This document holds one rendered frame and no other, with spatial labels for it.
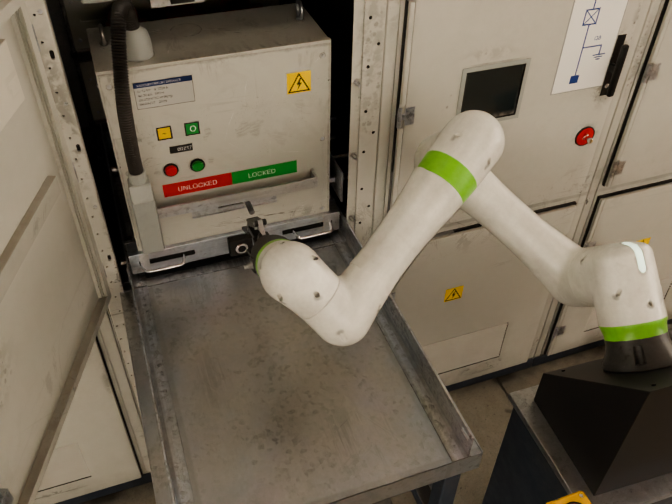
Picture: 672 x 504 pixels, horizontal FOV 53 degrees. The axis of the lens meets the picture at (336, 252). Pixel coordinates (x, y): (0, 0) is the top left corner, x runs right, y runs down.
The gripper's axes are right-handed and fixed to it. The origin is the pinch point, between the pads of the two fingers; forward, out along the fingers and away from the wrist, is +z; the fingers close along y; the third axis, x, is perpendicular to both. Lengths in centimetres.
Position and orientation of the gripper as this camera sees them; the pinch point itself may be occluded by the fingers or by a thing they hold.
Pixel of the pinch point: (253, 240)
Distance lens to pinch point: 152.0
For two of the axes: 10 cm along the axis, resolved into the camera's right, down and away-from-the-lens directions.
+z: -3.1, -1.8, 9.4
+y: 1.6, 9.6, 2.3
